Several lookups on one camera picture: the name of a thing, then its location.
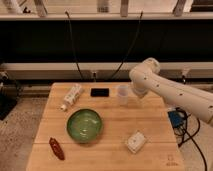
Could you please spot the translucent white cup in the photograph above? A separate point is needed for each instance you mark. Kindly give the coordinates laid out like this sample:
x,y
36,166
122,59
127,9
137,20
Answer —
x,y
122,94

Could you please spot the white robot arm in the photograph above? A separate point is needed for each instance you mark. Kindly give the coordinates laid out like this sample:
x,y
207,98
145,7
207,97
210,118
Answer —
x,y
144,77

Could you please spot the green ceramic bowl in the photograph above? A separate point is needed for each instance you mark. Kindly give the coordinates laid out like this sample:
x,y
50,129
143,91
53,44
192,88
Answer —
x,y
84,125

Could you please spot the black rectangular phone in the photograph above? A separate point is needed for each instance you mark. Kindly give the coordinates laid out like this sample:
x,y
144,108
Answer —
x,y
99,92

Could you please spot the white tube bottle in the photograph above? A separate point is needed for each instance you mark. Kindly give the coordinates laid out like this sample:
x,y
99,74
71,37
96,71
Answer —
x,y
71,97

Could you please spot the blue connector box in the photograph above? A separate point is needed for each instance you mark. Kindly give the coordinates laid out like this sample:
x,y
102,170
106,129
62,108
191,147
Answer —
x,y
175,119

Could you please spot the red-brown elongated object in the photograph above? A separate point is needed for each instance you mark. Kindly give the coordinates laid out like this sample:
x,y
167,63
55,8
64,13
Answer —
x,y
57,150

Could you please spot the wall power outlet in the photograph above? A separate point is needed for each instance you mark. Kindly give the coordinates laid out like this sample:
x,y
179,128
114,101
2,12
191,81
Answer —
x,y
94,75

